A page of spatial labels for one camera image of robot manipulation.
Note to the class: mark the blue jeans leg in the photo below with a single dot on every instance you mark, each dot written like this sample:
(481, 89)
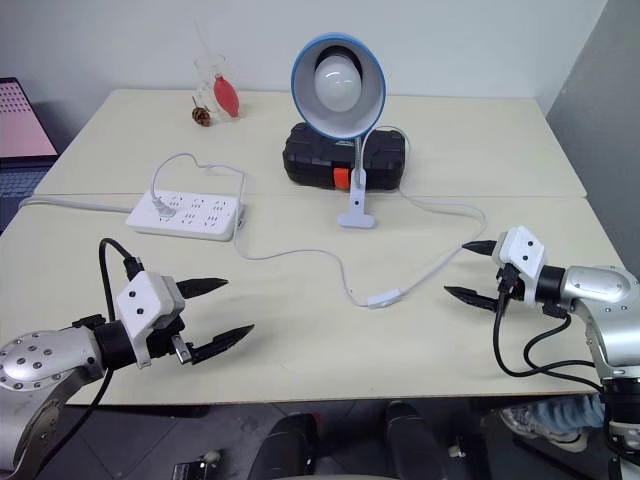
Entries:
(565, 412)

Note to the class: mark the red rubber air blower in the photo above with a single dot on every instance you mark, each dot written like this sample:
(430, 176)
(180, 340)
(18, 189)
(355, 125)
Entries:
(225, 95)

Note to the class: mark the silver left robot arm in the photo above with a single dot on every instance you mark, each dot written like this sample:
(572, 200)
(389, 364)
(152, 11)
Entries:
(30, 355)

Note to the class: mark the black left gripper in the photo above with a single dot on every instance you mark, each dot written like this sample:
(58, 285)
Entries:
(167, 342)

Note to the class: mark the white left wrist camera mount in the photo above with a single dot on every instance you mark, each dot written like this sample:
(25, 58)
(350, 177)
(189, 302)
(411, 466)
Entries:
(142, 300)

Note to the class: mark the brown pine cone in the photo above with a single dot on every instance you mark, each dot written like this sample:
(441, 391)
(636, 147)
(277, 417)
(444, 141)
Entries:
(201, 116)

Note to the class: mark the dark rounded shape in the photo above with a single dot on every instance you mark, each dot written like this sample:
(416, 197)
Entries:
(292, 445)
(410, 440)

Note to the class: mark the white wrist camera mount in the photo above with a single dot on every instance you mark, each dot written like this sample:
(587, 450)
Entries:
(142, 300)
(525, 250)

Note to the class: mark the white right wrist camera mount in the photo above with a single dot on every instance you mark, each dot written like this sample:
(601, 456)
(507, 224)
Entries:
(525, 250)

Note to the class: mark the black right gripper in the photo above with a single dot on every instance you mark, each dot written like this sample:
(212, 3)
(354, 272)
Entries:
(511, 285)

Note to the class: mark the white power strip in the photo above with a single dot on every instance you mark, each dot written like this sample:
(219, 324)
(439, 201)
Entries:
(200, 220)

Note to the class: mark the laptop with pink screen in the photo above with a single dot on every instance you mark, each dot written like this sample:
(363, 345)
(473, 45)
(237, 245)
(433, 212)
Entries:
(20, 120)

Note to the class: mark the white sneaker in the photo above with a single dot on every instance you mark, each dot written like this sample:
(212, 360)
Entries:
(520, 420)

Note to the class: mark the black tool case orange latch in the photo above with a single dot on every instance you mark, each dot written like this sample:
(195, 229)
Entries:
(310, 160)

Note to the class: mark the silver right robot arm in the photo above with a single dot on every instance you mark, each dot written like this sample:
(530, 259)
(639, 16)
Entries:
(600, 285)

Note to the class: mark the clear glass cup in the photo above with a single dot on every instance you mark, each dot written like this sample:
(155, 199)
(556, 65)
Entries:
(205, 75)

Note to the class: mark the white round light bulb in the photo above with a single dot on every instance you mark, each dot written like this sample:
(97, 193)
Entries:
(337, 82)

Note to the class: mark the blue clip desk lamp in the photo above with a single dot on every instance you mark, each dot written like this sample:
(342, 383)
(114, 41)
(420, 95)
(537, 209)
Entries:
(350, 120)

